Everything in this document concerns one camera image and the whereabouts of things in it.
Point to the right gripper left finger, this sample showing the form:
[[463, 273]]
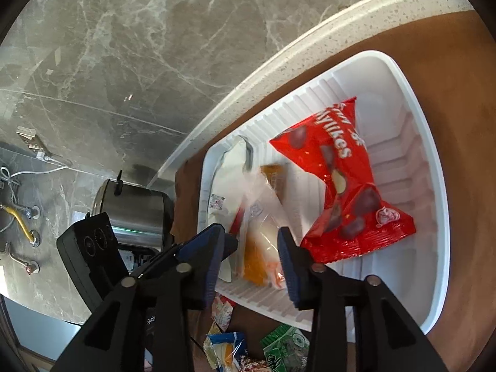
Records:
[[167, 288]]

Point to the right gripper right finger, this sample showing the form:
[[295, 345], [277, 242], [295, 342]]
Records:
[[387, 337]]

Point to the small red white packet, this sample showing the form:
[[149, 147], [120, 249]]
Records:
[[221, 311]]

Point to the blue yellow snack packet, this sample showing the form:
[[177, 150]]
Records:
[[224, 351]]

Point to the green snack packet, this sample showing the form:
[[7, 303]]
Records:
[[285, 349]]

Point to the dark red small packet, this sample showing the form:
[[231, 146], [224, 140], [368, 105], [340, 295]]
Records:
[[251, 365]]

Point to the red chocolate snack bag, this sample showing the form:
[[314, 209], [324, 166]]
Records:
[[355, 220]]

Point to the white long snack packet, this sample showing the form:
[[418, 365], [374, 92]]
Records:
[[227, 199]]

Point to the clear orange snack packet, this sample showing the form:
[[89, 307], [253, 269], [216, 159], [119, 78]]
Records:
[[262, 215]]

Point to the stainless steel rice cooker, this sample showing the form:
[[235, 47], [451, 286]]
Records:
[[141, 219]]

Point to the white plastic tray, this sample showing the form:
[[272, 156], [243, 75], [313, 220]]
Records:
[[405, 165]]

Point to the brown cloth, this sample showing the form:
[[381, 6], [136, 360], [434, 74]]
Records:
[[449, 61]]

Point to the wall power socket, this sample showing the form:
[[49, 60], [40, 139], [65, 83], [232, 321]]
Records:
[[34, 143]]

